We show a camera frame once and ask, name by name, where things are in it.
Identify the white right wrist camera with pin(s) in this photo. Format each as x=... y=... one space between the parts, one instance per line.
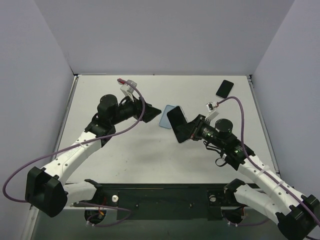
x=212 y=110

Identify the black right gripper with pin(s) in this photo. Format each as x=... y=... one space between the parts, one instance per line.
x=195 y=127

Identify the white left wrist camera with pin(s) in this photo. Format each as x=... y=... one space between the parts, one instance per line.
x=125 y=88

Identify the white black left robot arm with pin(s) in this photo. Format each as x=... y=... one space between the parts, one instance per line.
x=47 y=188

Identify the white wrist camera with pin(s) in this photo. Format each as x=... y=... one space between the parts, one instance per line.
x=212 y=110
x=125 y=88

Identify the light blue phone case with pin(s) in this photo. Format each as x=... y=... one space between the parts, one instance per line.
x=164 y=120

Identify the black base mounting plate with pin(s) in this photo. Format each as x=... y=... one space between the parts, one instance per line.
x=175 y=201

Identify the black smartphone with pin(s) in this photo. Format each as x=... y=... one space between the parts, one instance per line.
x=178 y=122
x=224 y=89

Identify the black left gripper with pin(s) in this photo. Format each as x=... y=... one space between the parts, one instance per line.
x=140 y=109

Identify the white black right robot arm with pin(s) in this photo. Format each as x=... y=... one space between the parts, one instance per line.
x=294 y=213

